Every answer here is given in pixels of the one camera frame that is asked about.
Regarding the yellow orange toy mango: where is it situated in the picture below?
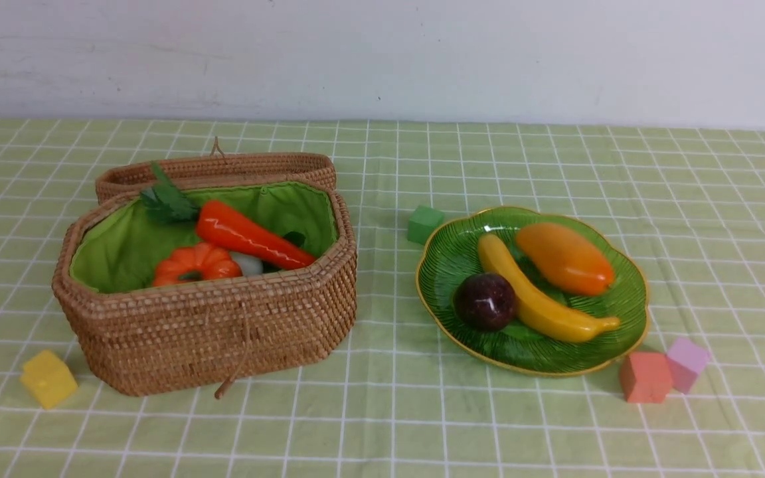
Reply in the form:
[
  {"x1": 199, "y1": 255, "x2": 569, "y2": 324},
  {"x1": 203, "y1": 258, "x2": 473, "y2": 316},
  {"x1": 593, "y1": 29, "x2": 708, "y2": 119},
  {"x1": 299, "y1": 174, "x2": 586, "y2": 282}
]
[{"x1": 514, "y1": 222, "x2": 614, "y2": 297}]

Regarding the yellow toy banana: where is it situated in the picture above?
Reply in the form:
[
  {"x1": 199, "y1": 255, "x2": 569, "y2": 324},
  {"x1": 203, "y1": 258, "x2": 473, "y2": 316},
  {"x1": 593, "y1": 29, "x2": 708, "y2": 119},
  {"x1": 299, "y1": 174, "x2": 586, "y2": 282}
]
[{"x1": 477, "y1": 233, "x2": 620, "y2": 344}]

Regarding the dark purple toy mangosteen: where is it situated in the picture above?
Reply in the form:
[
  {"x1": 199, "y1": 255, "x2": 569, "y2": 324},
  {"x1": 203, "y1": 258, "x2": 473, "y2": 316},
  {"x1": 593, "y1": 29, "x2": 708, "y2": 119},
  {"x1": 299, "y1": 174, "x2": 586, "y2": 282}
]
[{"x1": 452, "y1": 273, "x2": 518, "y2": 333}]

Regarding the white toy radish with leaves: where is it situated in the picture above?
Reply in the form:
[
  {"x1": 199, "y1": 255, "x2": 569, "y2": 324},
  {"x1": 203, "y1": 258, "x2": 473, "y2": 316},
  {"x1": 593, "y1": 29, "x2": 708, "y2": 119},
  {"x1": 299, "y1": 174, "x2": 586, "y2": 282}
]
[{"x1": 230, "y1": 231, "x2": 306, "y2": 276}]

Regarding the orange toy carrot with leaves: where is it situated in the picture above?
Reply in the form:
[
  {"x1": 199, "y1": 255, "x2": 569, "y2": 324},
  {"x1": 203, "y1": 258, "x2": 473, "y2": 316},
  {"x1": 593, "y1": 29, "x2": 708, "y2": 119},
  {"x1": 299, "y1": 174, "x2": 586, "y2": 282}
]
[{"x1": 139, "y1": 161, "x2": 316, "y2": 270}]

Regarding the orange toy pumpkin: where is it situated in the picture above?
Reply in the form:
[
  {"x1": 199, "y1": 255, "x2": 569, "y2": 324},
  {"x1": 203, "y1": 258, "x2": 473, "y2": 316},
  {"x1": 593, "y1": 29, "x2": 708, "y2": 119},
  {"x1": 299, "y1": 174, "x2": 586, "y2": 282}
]
[{"x1": 151, "y1": 242, "x2": 243, "y2": 287}]

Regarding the pink foam cube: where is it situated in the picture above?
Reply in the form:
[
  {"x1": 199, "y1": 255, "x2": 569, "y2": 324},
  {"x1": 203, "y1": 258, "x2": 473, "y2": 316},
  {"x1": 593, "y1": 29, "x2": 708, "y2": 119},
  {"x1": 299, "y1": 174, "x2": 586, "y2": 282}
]
[{"x1": 665, "y1": 338, "x2": 711, "y2": 394}]

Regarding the salmon foam cube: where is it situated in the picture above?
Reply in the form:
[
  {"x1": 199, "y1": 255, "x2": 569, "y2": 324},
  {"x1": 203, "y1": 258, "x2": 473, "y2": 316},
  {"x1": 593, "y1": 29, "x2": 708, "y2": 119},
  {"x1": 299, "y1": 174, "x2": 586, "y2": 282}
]
[{"x1": 619, "y1": 351, "x2": 672, "y2": 404}]

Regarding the green glass leaf plate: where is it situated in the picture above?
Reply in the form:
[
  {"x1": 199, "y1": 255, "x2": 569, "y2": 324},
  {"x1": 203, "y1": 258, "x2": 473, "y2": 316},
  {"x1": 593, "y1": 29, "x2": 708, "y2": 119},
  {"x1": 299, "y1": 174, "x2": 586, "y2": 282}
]
[{"x1": 415, "y1": 206, "x2": 653, "y2": 377}]

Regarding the green foam cube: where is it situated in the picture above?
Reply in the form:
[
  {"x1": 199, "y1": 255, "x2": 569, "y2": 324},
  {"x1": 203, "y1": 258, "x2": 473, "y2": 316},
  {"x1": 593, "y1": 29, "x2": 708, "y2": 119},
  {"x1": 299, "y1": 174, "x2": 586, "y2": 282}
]
[{"x1": 406, "y1": 205, "x2": 444, "y2": 246}]

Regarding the woven wicker basket lid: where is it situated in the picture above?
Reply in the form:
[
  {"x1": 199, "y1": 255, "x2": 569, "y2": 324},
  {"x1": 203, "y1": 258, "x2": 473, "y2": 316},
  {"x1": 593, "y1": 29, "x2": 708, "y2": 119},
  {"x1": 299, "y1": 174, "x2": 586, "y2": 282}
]
[{"x1": 94, "y1": 138, "x2": 337, "y2": 202}]

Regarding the woven wicker basket green lining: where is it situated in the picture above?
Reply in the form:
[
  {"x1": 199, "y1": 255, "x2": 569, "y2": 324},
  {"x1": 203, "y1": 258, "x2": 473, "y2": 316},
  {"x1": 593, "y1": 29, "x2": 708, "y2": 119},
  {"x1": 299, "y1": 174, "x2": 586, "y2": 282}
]
[{"x1": 52, "y1": 177, "x2": 359, "y2": 399}]

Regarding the yellow foam cube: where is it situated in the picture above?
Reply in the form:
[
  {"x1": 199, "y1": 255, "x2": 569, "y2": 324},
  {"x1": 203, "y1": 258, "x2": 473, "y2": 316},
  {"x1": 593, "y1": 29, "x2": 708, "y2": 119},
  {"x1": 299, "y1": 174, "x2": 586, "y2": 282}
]
[{"x1": 19, "y1": 350, "x2": 78, "y2": 410}]

